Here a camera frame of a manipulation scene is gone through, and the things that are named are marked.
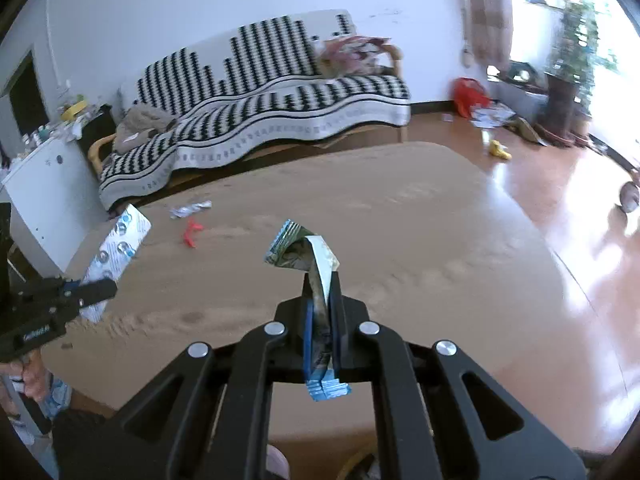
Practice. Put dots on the checked curtain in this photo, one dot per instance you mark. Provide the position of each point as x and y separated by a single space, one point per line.
492 10

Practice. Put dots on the green white snack wrapper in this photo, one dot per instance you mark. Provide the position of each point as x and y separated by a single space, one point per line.
295 250

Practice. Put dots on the yellow plastic container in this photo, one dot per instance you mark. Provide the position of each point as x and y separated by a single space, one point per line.
75 109

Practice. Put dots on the yellow toy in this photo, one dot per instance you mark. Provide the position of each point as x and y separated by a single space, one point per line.
500 151

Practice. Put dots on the potted green plant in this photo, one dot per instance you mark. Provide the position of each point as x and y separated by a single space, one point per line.
562 105

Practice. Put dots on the small red plastic scrap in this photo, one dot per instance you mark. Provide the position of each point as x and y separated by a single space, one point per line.
191 237

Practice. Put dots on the blue white foil wrapper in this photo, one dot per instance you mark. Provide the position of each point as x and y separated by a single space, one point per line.
120 245

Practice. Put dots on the scattered white papers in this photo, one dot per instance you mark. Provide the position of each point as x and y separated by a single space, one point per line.
490 117

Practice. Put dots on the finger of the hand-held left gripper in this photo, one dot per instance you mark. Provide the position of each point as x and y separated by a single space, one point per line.
97 291

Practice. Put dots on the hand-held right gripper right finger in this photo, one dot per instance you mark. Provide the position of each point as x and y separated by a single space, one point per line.
336 320

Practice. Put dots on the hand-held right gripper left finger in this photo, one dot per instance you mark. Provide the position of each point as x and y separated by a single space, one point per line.
307 325

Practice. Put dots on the wooden sofa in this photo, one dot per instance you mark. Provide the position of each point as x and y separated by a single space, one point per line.
96 146

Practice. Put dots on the beige crumpled cloth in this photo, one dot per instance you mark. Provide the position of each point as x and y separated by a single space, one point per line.
145 120

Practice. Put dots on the white cabinet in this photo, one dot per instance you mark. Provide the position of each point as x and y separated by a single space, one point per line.
45 195

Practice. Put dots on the brown cardboard piece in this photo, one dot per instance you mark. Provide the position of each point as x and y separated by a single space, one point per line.
527 132

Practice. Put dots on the black bag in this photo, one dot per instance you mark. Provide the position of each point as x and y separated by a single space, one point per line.
97 125

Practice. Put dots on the silver foil wrapper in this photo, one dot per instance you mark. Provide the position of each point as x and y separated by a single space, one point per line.
190 209

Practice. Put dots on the black white patterned blanket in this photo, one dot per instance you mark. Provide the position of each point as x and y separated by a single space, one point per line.
300 95

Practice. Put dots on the floral plastic bag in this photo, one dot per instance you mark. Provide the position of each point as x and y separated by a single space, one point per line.
350 55

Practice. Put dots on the person's left hand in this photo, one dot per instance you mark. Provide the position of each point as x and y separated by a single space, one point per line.
35 377

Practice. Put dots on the red plastic bag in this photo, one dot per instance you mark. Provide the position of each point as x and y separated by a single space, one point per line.
467 95

